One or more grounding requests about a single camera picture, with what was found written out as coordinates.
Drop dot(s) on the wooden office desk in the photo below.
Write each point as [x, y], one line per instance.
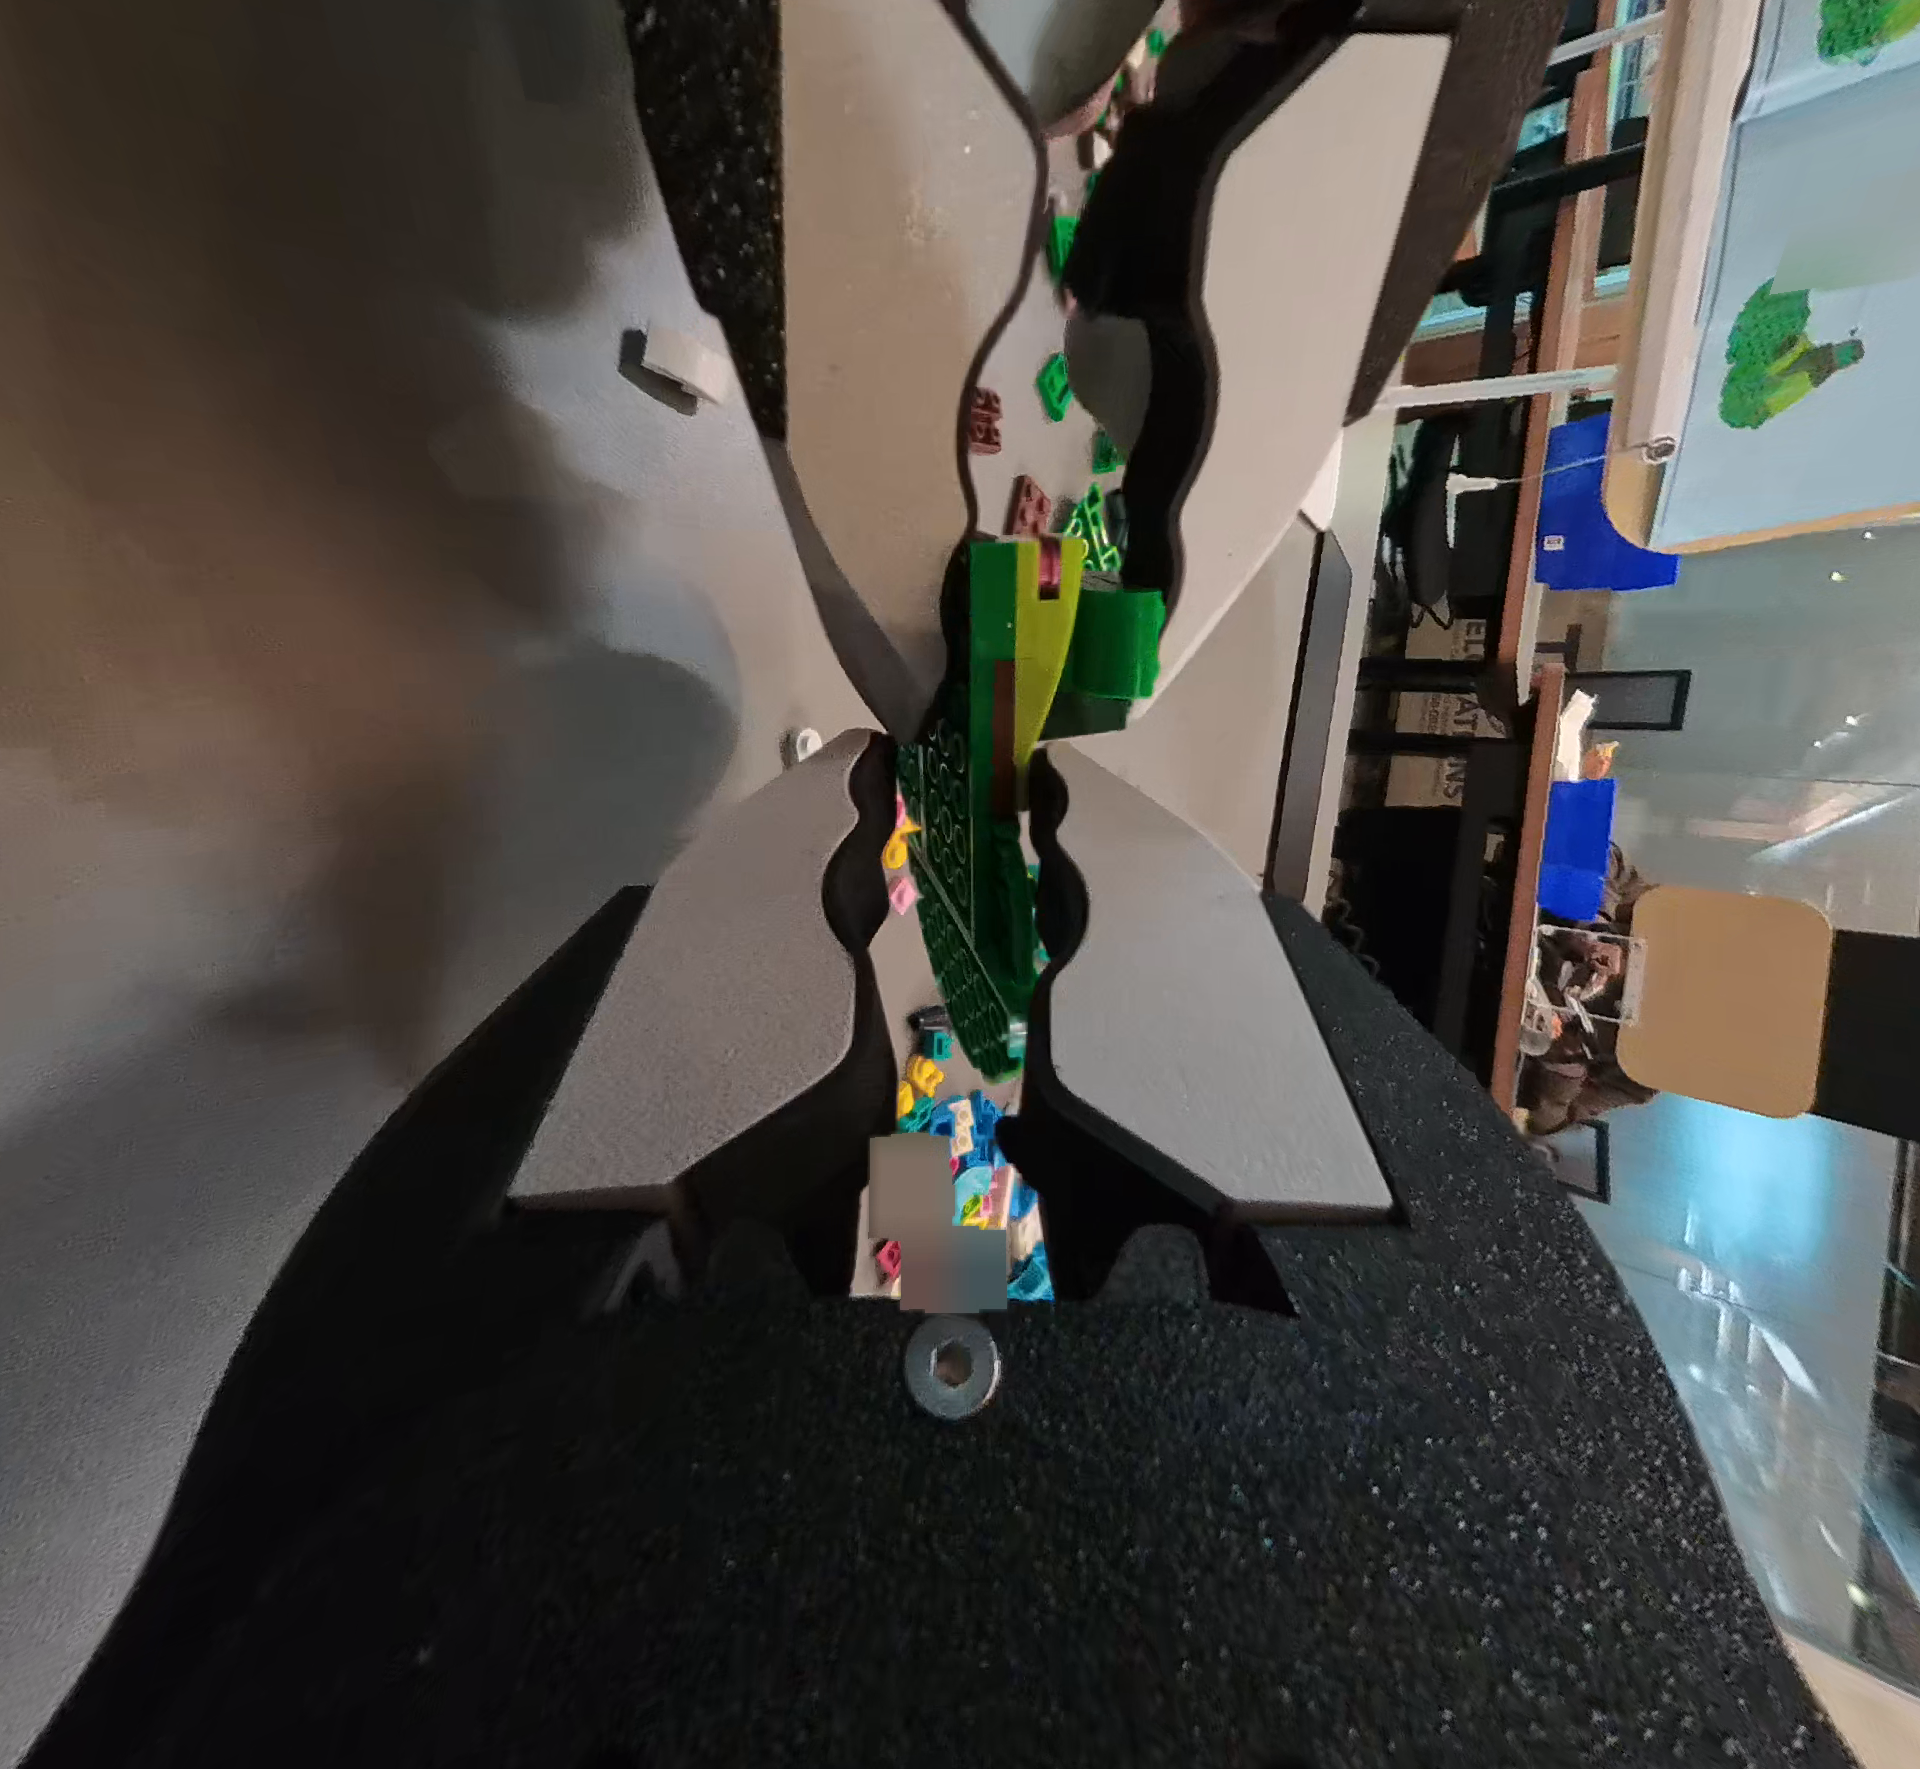
[1530, 868]

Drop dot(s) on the green lego build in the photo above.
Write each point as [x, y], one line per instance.
[989, 750]

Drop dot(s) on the person's left hand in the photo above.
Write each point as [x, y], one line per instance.
[1090, 100]

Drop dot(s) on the printed cardboard box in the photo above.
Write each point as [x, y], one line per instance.
[1442, 730]

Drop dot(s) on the lego instruction booklet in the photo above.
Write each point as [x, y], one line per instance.
[1803, 222]

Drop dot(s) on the pile of green brown lego pieces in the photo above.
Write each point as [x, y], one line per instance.
[1090, 449]

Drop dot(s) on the white lego piece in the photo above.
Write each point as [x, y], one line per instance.
[805, 750]

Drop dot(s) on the stack of blue bins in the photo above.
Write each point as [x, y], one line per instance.
[1595, 507]

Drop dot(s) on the blue storage bin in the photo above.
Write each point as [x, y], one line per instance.
[1574, 843]

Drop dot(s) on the small white lego brick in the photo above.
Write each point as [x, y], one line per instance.
[671, 366]

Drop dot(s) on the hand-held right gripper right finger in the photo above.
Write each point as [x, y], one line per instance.
[1219, 1051]

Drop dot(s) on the black rectangular board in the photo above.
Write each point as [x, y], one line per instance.
[1870, 1028]

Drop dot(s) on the wooden book stand board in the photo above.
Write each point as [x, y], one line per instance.
[1685, 148]

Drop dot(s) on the black table panel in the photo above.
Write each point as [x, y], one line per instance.
[1303, 720]

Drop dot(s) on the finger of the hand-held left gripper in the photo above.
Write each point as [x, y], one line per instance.
[1318, 270]
[885, 297]

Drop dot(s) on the pile of colourful lego pieces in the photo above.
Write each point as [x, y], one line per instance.
[945, 1122]

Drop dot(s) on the dark brown small lego brick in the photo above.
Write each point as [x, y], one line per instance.
[982, 416]

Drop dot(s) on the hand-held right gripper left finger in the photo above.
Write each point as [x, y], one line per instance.
[704, 1031]

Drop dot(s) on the glass window wall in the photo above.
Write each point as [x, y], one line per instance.
[1775, 1198]

